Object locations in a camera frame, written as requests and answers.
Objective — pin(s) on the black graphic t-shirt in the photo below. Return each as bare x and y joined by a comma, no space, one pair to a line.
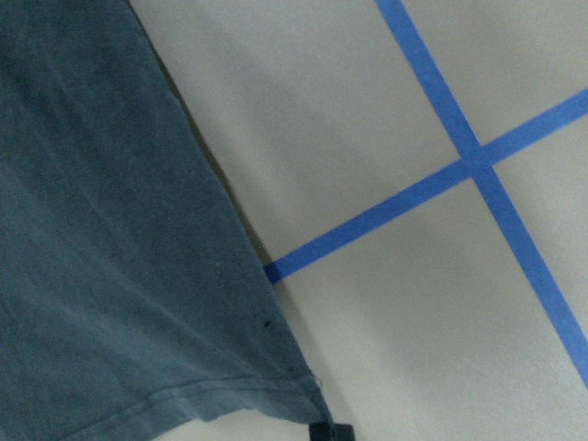
131,298

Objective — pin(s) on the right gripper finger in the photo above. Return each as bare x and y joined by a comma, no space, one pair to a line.
331,432

